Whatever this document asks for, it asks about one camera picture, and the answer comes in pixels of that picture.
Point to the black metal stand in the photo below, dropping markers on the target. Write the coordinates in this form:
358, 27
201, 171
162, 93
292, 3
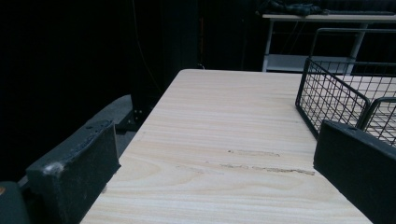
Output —
138, 93

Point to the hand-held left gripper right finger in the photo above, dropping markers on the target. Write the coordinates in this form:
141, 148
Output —
358, 165

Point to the dark cloth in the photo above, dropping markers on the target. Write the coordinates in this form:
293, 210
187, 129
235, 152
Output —
292, 7

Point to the white metal frame desk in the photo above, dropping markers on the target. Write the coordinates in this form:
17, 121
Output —
314, 40

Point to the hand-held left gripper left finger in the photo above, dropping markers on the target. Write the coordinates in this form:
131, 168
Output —
74, 168

